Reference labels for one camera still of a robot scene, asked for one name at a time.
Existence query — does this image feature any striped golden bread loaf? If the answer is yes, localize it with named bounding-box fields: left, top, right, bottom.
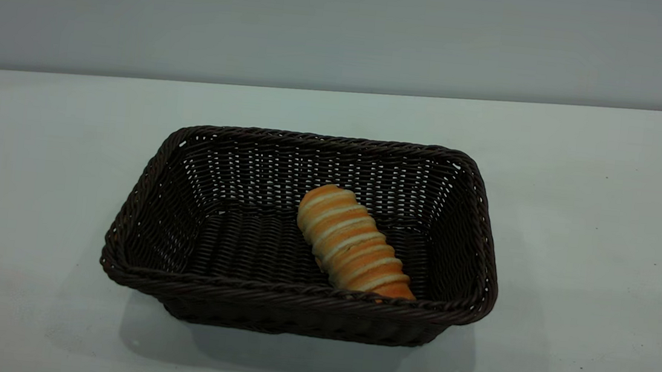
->
left=290, top=181, right=427, bottom=302

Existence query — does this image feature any dark brown woven basket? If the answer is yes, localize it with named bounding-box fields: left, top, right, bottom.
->
left=94, top=114, right=512, bottom=356

